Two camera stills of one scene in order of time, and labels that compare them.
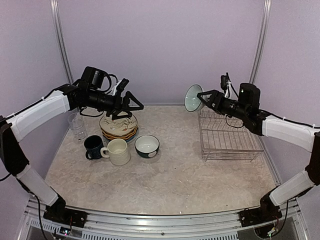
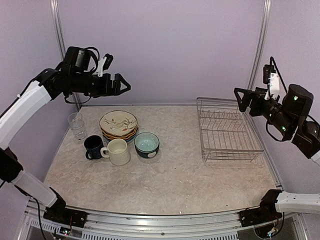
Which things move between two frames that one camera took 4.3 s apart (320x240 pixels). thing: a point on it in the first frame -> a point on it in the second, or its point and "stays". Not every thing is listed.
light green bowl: [193, 103] -> [146, 142]
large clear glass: [77, 123] stays
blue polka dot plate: [131, 139] stays
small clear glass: [77, 125] stays
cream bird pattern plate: [118, 126] stays
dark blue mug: [94, 146] stays
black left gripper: [117, 107] -> [107, 90]
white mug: [117, 151] stays
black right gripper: [216, 95] -> [258, 95]
